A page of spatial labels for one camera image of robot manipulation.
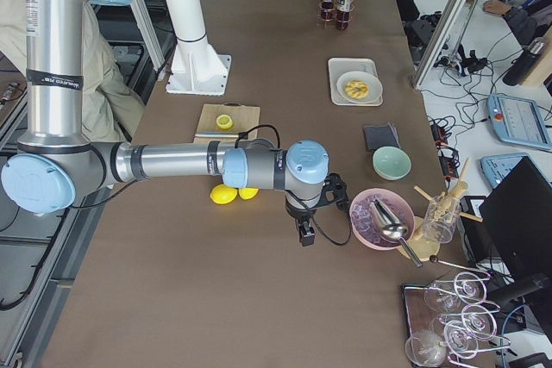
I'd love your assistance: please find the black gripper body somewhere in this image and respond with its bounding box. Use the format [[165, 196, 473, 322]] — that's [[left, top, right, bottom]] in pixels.
[[285, 173, 349, 246]]

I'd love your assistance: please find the tea bottle white cap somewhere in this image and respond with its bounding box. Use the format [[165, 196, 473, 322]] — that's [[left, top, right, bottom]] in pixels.
[[320, 0, 335, 22]]

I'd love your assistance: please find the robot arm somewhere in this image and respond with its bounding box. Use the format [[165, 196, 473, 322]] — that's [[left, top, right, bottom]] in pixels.
[[1, 0, 349, 246]]

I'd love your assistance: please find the cream serving tray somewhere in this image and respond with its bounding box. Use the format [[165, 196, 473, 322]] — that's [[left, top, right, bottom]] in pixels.
[[328, 58, 383, 107]]

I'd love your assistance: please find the wine glass rack tray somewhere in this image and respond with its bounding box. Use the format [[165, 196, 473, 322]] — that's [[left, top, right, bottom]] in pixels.
[[401, 269, 511, 367]]

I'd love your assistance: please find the middle tea bottle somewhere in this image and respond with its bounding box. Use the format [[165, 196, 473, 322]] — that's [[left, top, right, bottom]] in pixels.
[[336, 0, 351, 30]]

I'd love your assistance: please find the pink bowl with ice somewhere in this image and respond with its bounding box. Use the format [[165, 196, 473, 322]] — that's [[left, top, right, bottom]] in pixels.
[[349, 188, 415, 251]]

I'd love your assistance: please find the green ceramic bowl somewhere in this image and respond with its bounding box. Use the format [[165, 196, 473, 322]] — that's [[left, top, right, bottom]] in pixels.
[[373, 147, 411, 181]]

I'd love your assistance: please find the steel ice scoop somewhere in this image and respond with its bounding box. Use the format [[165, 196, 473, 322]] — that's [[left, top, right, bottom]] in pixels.
[[369, 198, 423, 268]]

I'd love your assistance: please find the grey folded cloth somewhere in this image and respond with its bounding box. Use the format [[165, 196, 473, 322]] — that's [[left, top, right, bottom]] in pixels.
[[363, 123, 400, 152]]

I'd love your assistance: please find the upper yellow lemon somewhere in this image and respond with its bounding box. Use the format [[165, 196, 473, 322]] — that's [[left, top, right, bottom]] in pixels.
[[238, 187, 259, 200]]

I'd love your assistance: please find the yellow lemon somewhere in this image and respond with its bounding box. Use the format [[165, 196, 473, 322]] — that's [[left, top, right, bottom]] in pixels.
[[238, 187, 259, 200], [210, 184, 238, 205]]

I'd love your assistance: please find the white plate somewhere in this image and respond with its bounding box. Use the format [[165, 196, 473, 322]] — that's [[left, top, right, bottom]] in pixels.
[[336, 71, 383, 104]]

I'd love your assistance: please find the wooden glass drying stand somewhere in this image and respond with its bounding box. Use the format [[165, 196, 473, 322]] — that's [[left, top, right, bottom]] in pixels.
[[414, 158, 483, 244]]

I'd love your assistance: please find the clear glass mug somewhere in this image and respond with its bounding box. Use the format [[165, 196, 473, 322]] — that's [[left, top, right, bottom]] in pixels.
[[421, 195, 460, 244]]

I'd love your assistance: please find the lower yellow lemon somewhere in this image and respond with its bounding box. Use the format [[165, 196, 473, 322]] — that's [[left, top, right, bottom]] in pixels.
[[210, 184, 238, 205]]

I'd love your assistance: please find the bamboo cutting board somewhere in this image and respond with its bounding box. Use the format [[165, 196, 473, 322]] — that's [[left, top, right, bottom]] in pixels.
[[193, 103, 260, 143]]

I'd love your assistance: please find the half lemon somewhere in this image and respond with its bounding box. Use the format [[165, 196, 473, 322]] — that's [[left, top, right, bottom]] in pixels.
[[216, 114, 234, 130]]

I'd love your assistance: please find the blue teach pendant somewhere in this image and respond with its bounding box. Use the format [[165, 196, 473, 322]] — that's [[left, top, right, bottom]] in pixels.
[[480, 153, 536, 189], [487, 93, 551, 151]]

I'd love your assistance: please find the black monitor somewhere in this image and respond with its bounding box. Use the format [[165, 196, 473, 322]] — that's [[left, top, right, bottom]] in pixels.
[[480, 158, 551, 278]]

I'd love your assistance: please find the black water bottle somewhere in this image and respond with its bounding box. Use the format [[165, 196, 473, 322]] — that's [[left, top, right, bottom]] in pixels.
[[503, 37, 549, 86]]

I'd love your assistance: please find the person in beige clothes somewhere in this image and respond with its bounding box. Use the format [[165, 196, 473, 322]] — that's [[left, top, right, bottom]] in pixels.
[[1, 0, 145, 141]]

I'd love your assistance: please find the braided ring pastry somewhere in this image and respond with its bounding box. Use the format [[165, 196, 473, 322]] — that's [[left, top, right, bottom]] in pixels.
[[344, 79, 370, 100]]

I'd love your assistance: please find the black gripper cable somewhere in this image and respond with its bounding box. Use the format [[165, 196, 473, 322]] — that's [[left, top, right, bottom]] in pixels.
[[235, 123, 353, 246]]

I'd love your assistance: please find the copper wire bottle rack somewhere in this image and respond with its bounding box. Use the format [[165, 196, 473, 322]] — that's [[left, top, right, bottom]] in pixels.
[[319, 0, 353, 30]]

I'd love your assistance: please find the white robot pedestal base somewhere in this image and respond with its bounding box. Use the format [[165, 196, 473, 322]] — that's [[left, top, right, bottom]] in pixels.
[[166, 0, 231, 97]]

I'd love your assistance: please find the aluminium frame post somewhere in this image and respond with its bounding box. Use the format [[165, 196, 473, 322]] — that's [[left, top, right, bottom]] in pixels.
[[412, 0, 466, 90]]

